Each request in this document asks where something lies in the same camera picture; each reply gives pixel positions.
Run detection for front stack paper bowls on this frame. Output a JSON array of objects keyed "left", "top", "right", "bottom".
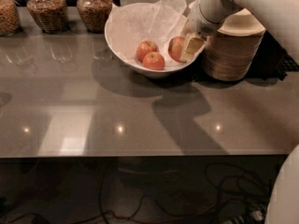
[{"left": 202, "top": 9, "right": 265, "bottom": 81}]

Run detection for white ceramic bowl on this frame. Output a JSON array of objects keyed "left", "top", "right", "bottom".
[{"left": 105, "top": 2, "right": 205, "bottom": 78}]

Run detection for black floor cable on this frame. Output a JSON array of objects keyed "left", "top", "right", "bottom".
[{"left": 0, "top": 161, "right": 272, "bottom": 224}]

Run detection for red apple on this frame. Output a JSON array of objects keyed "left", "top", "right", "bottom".
[
  {"left": 143, "top": 51, "right": 165, "bottom": 71},
  {"left": 135, "top": 40, "right": 158, "bottom": 62},
  {"left": 168, "top": 36, "right": 185, "bottom": 63}
]

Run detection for right glass cereal jar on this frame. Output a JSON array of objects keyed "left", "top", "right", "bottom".
[{"left": 77, "top": 0, "right": 113, "bottom": 34}]

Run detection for white tissue paper liner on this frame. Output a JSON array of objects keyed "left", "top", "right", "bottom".
[{"left": 107, "top": 0, "right": 206, "bottom": 68}]

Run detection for left glass cereal jar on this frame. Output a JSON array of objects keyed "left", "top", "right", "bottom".
[{"left": 0, "top": 0, "right": 21, "bottom": 36}]

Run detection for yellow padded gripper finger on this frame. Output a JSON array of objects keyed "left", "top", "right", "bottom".
[
  {"left": 180, "top": 34, "right": 205, "bottom": 62},
  {"left": 180, "top": 20, "right": 192, "bottom": 36}
]

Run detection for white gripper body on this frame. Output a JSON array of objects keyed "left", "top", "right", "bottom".
[{"left": 189, "top": 0, "right": 228, "bottom": 36}]

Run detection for glass cereal jar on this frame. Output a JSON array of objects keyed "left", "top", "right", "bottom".
[
  {"left": 77, "top": 0, "right": 113, "bottom": 34},
  {"left": 0, "top": 0, "right": 21, "bottom": 36},
  {"left": 26, "top": 0, "right": 68, "bottom": 34}
]

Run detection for middle glass cereal jar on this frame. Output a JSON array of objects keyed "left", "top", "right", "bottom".
[{"left": 26, "top": 0, "right": 68, "bottom": 34}]

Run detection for white power adapter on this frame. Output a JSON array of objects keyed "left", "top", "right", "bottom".
[{"left": 251, "top": 210, "right": 263, "bottom": 222}]

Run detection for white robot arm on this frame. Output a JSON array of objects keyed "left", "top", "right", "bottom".
[{"left": 181, "top": 0, "right": 299, "bottom": 224}]

